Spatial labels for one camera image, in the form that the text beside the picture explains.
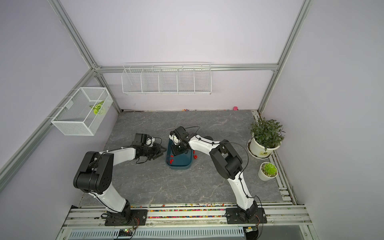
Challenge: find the teal plastic storage box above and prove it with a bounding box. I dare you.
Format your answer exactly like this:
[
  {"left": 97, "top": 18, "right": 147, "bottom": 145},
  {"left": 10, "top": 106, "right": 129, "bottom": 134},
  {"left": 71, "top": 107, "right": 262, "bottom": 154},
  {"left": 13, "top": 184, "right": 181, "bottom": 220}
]
[{"left": 165, "top": 140, "right": 194, "bottom": 170}]

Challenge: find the white mesh basket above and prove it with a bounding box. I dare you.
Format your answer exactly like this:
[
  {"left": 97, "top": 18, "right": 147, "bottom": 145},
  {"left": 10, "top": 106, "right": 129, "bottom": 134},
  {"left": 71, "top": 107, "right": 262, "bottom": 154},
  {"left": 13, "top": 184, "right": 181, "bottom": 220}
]
[{"left": 51, "top": 87, "right": 113, "bottom": 136}]

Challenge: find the aluminium rail base frame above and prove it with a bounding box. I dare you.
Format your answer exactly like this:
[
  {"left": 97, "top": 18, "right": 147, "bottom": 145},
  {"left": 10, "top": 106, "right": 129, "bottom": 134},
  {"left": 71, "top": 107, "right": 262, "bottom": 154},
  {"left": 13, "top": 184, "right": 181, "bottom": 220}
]
[{"left": 61, "top": 203, "right": 313, "bottom": 230}]

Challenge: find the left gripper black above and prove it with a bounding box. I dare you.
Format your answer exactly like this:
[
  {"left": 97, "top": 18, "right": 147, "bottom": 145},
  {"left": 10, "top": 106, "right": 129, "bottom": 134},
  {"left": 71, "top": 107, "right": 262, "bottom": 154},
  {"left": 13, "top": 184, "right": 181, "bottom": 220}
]
[{"left": 141, "top": 142, "right": 167, "bottom": 160}]

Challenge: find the small potted succulent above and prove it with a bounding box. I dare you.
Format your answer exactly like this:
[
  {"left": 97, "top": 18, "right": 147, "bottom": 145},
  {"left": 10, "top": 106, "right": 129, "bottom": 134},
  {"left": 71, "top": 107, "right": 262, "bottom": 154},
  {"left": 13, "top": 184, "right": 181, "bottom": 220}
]
[{"left": 258, "top": 162, "right": 278, "bottom": 182}]

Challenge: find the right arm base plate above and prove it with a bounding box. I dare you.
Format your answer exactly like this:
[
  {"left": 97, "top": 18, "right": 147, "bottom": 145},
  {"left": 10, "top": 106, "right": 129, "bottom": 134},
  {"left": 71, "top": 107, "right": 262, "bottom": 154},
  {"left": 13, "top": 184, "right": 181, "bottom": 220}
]
[{"left": 225, "top": 208, "right": 268, "bottom": 225}]

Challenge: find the green item in basket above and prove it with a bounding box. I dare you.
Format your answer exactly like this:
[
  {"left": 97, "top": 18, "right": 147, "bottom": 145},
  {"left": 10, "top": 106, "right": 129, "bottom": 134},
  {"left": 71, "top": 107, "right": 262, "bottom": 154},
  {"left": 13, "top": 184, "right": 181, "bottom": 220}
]
[{"left": 90, "top": 101, "right": 106, "bottom": 116}]

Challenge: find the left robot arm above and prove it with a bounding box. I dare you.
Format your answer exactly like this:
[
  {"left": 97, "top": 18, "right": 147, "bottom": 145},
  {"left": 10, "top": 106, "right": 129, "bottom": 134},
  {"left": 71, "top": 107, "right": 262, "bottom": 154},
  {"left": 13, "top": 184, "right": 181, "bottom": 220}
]
[{"left": 73, "top": 134, "right": 167, "bottom": 218}]

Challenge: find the white wire wall shelf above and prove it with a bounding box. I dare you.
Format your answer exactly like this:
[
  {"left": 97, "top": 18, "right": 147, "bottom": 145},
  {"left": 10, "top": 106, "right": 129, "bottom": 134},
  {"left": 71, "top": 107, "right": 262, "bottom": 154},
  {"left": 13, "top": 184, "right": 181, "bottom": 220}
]
[{"left": 121, "top": 62, "right": 213, "bottom": 95}]

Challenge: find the large potted green plant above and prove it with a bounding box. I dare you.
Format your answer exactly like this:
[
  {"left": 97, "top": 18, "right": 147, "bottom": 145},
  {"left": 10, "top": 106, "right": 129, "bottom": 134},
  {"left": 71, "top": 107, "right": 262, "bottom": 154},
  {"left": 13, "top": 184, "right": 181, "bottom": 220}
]
[{"left": 248, "top": 117, "right": 286, "bottom": 159}]

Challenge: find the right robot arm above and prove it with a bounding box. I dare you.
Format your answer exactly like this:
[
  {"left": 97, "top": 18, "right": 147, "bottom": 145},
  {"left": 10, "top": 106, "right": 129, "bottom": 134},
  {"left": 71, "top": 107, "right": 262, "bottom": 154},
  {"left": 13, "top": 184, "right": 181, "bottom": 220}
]
[{"left": 169, "top": 126, "right": 259, "bottom": 221}]

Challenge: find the white ventilation grille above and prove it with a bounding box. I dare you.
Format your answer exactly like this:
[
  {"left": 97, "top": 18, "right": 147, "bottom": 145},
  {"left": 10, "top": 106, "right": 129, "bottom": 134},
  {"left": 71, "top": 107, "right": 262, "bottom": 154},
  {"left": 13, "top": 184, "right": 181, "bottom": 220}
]
[{"left": 66, "top": 227, "right": 245, "bottom": 240}]

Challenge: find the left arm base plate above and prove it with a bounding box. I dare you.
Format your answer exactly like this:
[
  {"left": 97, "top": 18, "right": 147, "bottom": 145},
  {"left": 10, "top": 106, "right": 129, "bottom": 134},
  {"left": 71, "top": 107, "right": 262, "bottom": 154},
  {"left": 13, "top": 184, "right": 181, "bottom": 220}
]
[{"left": 101, "top": 209, "right": 148, "bottom": 226}]

